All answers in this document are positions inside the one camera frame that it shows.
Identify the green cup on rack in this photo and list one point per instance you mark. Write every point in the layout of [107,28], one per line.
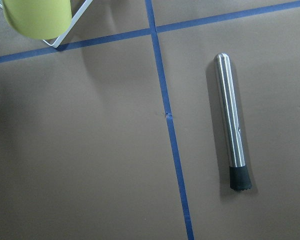
[37,17]

